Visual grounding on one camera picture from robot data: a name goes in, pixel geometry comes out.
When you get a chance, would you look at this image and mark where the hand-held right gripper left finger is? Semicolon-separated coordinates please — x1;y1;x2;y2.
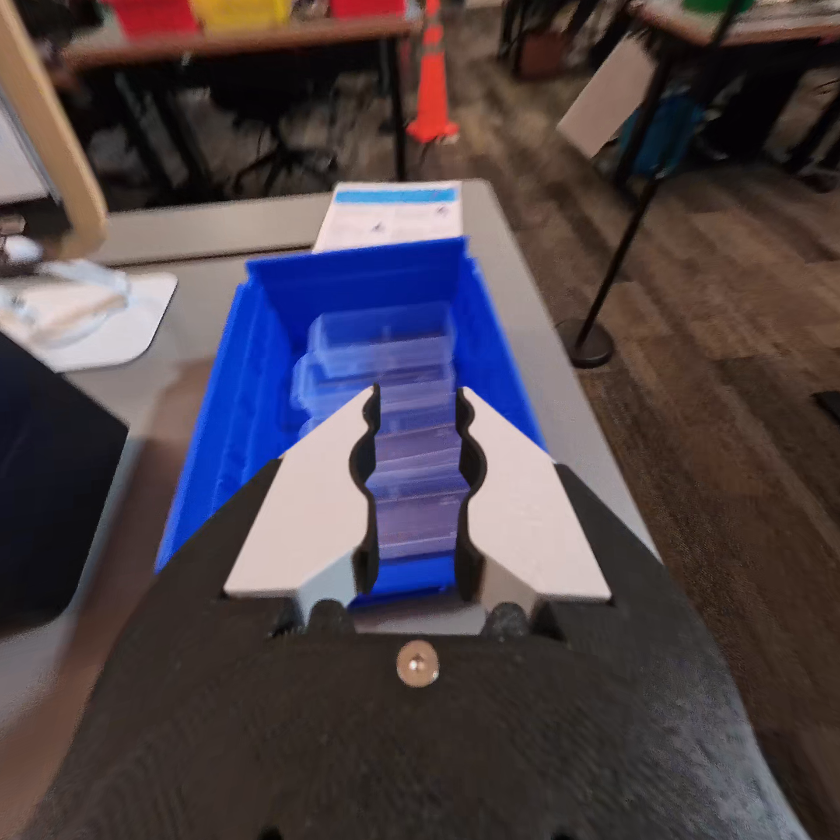
223;384;383;611

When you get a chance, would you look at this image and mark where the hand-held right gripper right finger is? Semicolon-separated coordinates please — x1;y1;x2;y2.
455;386;614;610

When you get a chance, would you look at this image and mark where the blue plastic bin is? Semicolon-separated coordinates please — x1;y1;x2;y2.
154;236;549;608

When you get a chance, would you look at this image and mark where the row of clear plastic drawers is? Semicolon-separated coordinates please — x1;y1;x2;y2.
289;303;470;562

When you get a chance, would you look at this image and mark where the black drawer cabinet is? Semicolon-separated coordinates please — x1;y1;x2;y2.
0;331;129;631

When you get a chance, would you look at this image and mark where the white monitor stand base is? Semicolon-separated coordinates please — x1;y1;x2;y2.
0;259;178;371

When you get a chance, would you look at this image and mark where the black stanchion pole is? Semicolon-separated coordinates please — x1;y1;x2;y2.
556;0;756;368

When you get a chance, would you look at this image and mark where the white box with blue label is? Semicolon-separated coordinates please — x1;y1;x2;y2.
311;180;470;253

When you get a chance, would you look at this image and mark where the black office chair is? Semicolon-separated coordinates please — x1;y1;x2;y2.
217;85;336;191

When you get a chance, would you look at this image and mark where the blue bag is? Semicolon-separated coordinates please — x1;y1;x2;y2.
620;92;706;178

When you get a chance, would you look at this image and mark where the white board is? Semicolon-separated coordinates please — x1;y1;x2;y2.
556;36;660;158

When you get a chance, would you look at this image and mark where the beige curved panel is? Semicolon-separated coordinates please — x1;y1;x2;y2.
0;0;109;260

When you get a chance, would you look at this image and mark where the orange traffic cone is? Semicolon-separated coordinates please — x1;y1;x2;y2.
406;0;460;142

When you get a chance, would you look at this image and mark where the brown plant pot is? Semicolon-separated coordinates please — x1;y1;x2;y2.
518;29;572;80

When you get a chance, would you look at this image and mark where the wooden background table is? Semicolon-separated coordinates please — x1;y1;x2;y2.
62;13;421;185
630;0;840;47

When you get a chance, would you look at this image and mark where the yellow plastic bin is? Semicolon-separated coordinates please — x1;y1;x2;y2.
190;0;293;34

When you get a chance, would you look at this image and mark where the red plastic bin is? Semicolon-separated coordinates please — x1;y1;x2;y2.
328;0;408;19
108;0;201;37

